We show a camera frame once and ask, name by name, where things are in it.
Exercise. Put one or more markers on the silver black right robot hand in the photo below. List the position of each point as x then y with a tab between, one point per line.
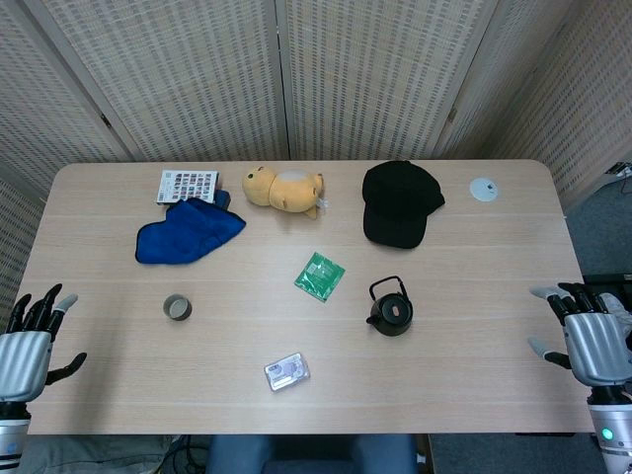
600	350

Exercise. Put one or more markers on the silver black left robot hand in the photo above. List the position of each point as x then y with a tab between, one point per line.
24	365

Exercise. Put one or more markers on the small metal cup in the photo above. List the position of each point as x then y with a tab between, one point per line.
178	308

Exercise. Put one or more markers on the black teapot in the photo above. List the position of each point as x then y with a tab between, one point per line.
395	313

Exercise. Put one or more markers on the black equipment case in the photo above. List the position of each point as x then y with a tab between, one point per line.
609	279

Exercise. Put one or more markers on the grey fabric bag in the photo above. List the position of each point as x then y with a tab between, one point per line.
89	454

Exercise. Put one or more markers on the round grey grommet cover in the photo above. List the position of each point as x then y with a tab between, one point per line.
483	189

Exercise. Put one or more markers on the blue cloth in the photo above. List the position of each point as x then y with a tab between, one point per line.
187	234

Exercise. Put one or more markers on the black baseball cap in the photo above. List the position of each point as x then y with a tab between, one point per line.
395	202

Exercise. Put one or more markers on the small dark blue box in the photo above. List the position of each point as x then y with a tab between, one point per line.
224	197

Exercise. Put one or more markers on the clear plastic floss box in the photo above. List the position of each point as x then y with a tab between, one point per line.
286	371

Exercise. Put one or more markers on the green foil sachet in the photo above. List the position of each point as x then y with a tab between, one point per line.
320	276

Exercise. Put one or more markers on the blue padded seat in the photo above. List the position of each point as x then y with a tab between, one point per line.
306	454

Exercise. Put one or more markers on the yellow plush bear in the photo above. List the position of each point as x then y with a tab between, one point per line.
284	190

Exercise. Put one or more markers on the woven folding screen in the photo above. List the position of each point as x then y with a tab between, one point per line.
197	74

